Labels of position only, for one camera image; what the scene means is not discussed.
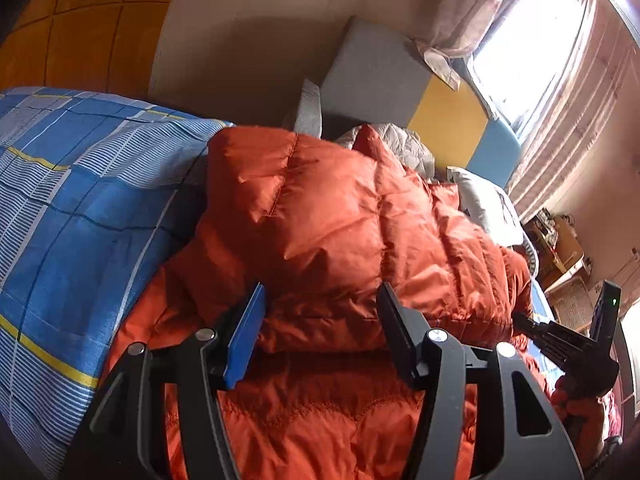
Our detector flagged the orange wooden wardrobe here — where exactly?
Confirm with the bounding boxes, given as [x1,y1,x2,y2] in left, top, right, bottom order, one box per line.
[1,0,171,99]

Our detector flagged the orange puffer down jacket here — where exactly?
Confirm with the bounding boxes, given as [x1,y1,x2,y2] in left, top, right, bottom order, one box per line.
[107,126,533,479]

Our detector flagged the wooden bedside shelf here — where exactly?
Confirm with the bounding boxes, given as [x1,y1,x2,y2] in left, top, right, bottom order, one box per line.
[524,208,593,332]

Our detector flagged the grey quilted garment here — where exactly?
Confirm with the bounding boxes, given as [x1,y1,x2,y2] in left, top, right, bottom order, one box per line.
[335,122,435,181]

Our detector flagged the blue plaid bed sheet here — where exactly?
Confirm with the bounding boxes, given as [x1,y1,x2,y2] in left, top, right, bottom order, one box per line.
[1,87,224,479]

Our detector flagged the grey yellow blue headboard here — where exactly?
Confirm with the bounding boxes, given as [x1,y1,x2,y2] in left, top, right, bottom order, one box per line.
[320,16,521,188]

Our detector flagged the pink striped curtain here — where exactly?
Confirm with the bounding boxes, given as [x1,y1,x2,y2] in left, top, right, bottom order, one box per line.
[416,0,636,218]

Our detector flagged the person's right hand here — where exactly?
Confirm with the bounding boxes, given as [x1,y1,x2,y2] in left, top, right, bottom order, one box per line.
[551,376,604,468]

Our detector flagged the white patterned pillow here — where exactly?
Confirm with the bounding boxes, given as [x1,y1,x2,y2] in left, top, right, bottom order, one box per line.
[446,166,539,278]

